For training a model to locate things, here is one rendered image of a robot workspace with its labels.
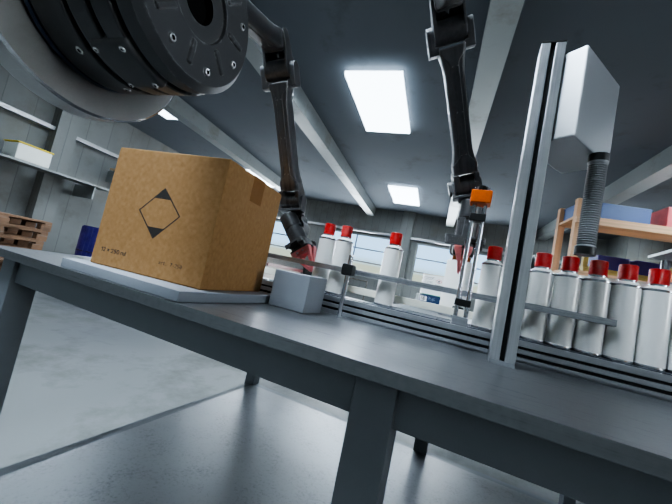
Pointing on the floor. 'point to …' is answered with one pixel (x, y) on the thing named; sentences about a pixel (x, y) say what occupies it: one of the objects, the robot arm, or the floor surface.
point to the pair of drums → (86, 241)
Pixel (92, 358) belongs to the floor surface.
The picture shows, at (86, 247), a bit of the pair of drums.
